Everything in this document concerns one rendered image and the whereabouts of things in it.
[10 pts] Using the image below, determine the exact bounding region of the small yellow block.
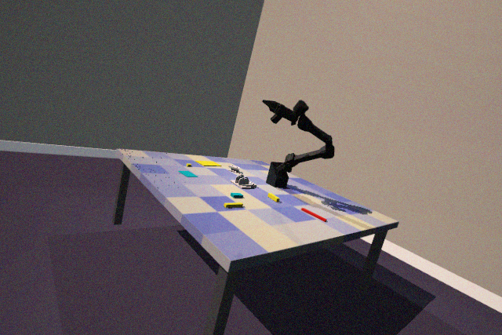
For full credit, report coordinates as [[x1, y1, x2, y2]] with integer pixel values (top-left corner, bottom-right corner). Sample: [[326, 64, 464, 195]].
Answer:
[[268, 193, 280, 202]]

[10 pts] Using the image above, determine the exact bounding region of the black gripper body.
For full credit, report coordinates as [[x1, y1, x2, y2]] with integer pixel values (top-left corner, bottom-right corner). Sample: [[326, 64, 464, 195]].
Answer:
[[275, 104, 291, 118]]

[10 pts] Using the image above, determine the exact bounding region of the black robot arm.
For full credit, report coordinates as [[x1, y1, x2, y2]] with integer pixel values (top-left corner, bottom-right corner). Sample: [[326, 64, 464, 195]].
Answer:
[[271, 100, 334, 175]]

